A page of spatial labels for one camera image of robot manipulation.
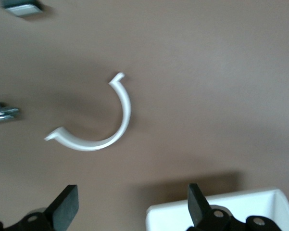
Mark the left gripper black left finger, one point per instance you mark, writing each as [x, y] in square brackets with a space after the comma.
[65, 207]

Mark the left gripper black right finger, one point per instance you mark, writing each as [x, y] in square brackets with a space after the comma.
[198, 207]

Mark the white plastic drawer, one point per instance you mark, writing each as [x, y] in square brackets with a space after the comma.
[170, 216]

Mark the white plastic arc piece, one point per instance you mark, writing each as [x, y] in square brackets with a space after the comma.
[126, 113]

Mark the metal T-bolt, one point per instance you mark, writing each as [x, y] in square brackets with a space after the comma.
[21, 8]

